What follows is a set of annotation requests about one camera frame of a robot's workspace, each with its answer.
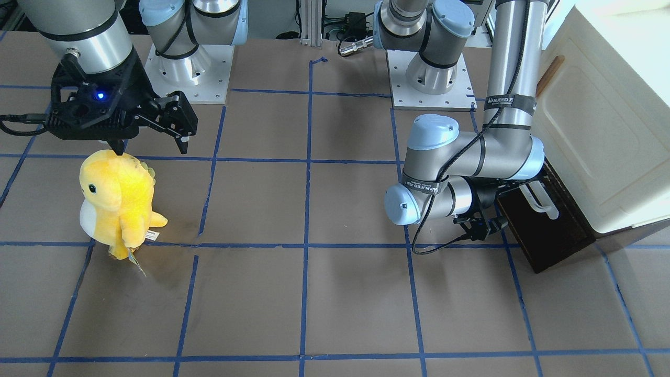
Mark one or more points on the white plastic storage box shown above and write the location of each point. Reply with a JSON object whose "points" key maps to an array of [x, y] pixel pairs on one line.
{"points": [[603, 117]]}

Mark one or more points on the dark wooden drawer cabinet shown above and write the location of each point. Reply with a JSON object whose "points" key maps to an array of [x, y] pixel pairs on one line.
{"points": [[612, 241]]}

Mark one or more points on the wooden drawer with white handle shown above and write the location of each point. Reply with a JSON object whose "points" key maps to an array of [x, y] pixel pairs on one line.
{"points": [[539, 204]]}

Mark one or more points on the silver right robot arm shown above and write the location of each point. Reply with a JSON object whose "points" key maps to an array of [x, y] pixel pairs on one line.
{"points": [[92, 31]]}

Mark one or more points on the yellow plush dinosaur toy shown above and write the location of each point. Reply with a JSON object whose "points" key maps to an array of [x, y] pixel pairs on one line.
{"points": [[117, 210]]}

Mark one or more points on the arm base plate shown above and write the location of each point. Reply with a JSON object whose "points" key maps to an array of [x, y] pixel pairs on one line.
{"points": [[203, 77], [418, 86]]}

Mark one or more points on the aluminium frame post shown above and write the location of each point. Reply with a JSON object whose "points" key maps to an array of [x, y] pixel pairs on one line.
{"points": [[311, 22]]}

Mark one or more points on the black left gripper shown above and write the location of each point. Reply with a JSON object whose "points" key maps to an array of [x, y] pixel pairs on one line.
{"points": [[486, 197]]}

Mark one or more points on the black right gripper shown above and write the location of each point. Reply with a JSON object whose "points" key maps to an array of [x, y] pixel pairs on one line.
{"points": [[137, 85]]}

